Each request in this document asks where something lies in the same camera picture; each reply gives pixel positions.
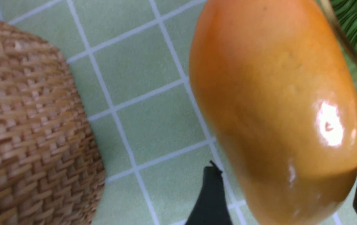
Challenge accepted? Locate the woven wicker basket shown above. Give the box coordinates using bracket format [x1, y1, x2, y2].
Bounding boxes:
[0, 21, 105, 225]

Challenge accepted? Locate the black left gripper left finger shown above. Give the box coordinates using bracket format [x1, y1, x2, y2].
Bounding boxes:
[185, 161, 233, 225]

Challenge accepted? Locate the green checkered tablecloth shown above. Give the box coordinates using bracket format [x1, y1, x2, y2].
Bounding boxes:
[0, 0, 257, 225]

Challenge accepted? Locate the orange plastic mango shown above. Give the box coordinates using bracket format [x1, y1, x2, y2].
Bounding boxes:
[189, 0, 357, 225]

